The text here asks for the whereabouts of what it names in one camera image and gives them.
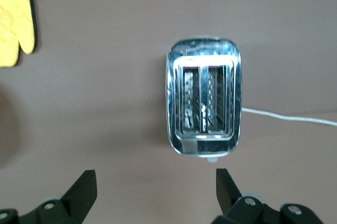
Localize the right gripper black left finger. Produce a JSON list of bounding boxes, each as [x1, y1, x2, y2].
[[0, 169, 98, 224]]

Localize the yellow quilted oven mitt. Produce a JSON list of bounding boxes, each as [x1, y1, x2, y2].
[[0, 0, 38, 68]]

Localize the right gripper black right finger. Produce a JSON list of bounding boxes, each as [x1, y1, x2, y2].
[[210, 168, 326, 224]]

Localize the beige chrome two-slot toaster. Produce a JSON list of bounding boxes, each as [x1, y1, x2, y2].
[[165, 36, 242, 164]]

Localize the white toaster power cord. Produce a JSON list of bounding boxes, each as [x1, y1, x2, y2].
[[241, 107, 337, 127]]

